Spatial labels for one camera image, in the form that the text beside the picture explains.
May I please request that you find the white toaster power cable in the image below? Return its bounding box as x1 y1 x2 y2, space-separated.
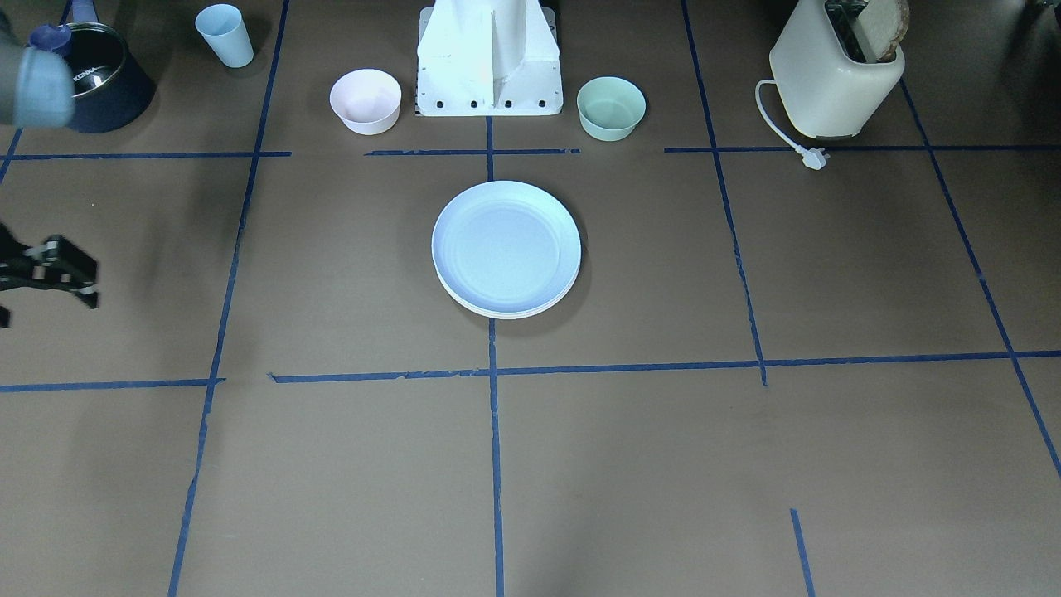
754 80 830 172

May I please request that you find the toast bread slice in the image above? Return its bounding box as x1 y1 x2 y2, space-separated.
854 0 910 63

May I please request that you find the light blue plate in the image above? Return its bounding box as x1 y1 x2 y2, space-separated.
431 181 582 277

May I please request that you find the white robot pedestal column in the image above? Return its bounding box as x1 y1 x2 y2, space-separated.
414 1 564 118

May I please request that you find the cream white plate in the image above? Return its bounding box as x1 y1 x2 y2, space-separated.
435 265 581 320

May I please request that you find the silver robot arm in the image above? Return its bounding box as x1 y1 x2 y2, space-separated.
1 12 99 309

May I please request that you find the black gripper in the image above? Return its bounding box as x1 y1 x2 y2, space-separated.
1 226 101 309

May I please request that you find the cream toaster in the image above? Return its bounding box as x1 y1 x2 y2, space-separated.
769 1 906 139

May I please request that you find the green bowl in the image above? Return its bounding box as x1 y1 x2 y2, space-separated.
576 76 647 143

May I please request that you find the light blue cup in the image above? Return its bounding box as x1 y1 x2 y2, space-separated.
194 3 254 68

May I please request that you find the dark blue saucepan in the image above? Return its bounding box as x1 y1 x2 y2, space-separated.
27 1 155 133

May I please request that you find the pink bowl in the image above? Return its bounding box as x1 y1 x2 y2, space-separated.
329 69 403 136

